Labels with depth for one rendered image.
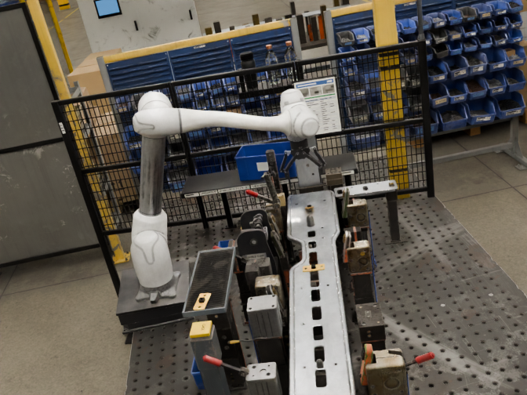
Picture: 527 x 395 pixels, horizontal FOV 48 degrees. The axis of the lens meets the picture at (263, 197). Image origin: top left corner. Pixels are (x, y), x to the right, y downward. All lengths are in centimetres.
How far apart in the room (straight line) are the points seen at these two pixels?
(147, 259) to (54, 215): 224
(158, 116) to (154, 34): 673
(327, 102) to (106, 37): 640
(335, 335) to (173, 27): 748
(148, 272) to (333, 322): 93
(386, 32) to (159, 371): 187
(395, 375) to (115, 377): 221
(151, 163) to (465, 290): 142
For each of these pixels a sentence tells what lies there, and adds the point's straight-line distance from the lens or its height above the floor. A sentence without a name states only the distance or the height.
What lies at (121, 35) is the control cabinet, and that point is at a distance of 910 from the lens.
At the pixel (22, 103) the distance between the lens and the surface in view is 442.
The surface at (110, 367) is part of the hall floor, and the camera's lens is 373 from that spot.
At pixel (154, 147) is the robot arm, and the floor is 142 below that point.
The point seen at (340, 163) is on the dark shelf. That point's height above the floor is 103.
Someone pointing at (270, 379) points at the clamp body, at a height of 105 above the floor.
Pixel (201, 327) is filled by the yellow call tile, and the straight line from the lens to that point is 181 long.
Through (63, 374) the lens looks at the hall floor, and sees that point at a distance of 385.
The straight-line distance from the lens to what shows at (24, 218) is 476.
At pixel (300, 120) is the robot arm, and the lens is 225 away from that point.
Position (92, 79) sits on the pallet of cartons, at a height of 97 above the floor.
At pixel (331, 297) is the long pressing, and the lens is 209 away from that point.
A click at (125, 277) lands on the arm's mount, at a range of 285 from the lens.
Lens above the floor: 223
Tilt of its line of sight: 25 degrees down
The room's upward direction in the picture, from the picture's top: 11 degrees counter-clockwise
